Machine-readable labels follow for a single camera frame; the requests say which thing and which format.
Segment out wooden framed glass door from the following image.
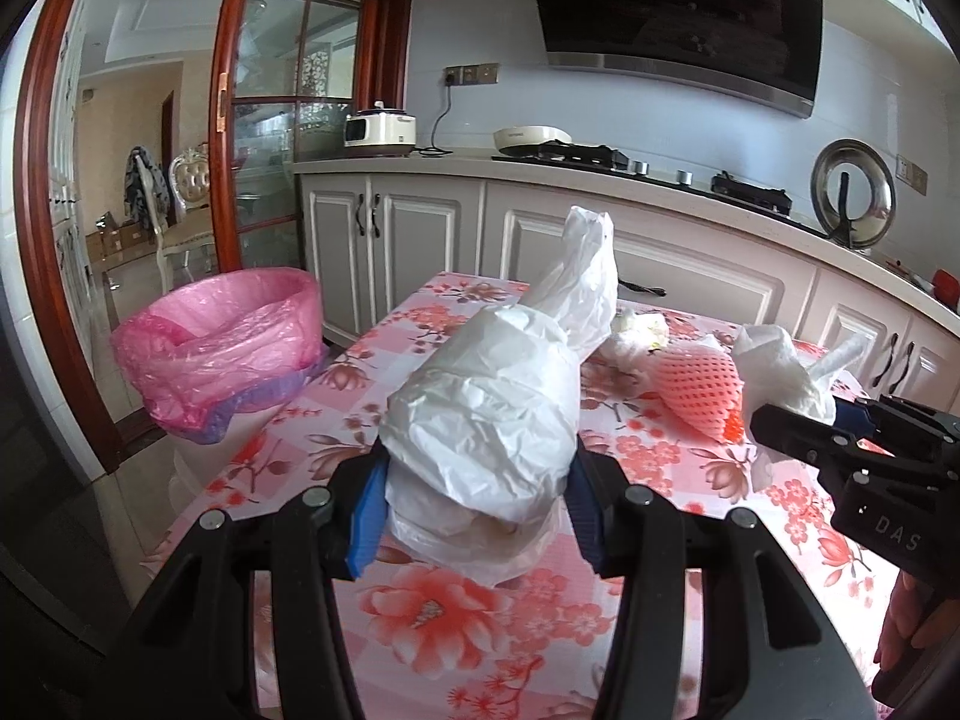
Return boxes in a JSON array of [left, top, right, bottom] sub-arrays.
[[210, 0, 413, 278]]

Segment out white kitchen cabinet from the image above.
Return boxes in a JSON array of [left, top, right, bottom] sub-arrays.
[[292, 154, 960, 421]]

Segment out white ornate chair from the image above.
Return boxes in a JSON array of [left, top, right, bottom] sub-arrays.
[[154, 142, 218, 297]]

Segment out small white plastic bag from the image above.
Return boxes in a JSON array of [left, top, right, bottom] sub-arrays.
[[731, 322, 837, 492]]

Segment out black power cable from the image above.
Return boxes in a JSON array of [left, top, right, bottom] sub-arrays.
[[416, 82, 456, 158]]

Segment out steel pot lid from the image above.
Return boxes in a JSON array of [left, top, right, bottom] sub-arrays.
[[810, 139, 897, 248]]

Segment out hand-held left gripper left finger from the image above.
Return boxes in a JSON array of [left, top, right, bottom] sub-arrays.
[[112, 454, 391, 720]]

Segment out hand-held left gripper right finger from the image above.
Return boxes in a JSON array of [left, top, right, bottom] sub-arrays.
[[566, 450, 878, 720]]

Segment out black range hood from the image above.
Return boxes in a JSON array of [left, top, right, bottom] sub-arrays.
[[523, 0, 826, 119]]

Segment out person's right hand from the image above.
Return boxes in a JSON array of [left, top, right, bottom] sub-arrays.
[[877, 589, 929, 691]]

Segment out black gas stove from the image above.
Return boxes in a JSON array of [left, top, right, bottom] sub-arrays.
[[491, 141, 794, 215]]

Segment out white rice cooker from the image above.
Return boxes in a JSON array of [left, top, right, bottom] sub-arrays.
[[343, 101, 419, 158]]

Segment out pink floral tablecloth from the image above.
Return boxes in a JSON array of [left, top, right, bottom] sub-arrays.
[[142, 270, 916, 720]]

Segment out white electric pan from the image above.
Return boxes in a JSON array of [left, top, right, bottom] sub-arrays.
[[493, 124, 575, 155]]

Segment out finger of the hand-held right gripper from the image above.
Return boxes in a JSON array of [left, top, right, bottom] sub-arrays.
[[750, 403, 863, 466], [836, 397, 893, 452]]

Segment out bin with pink liner bag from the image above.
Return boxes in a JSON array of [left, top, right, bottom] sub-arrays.
[[111, 266, 331, 518]]

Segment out clothes on chair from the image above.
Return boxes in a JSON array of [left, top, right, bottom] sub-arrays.
[[122, 146, 170, 230]]

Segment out small pink foam fruit net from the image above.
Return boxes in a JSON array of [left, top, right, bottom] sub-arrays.
[[651, 349, 751, 445]]

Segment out crumpled white tissue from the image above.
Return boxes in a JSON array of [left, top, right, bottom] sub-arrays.
[[604, 307, 672, 372]]

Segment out large white plastic bag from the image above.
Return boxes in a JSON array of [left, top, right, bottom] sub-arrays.
[[377, 205, 620, 590]]

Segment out cardboard box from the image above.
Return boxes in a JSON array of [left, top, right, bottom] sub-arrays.
[[86, 214, 155, 260]]

